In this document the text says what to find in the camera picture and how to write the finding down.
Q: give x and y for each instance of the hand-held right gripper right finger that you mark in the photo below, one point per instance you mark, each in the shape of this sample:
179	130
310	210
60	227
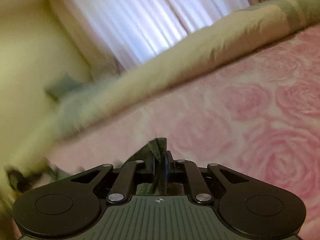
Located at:
166	170

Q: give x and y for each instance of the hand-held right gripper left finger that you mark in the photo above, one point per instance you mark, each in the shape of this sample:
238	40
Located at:
147	166

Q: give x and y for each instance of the pink floral bed sheet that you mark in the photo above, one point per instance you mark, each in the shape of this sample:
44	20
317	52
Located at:
225	105

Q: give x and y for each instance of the grey and cream duvet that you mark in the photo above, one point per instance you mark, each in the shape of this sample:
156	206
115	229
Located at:
175	65

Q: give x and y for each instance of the grey cushion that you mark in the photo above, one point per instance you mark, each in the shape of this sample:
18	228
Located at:
62	86

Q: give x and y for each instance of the pink curtain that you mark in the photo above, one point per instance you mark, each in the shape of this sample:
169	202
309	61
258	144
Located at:
137	17

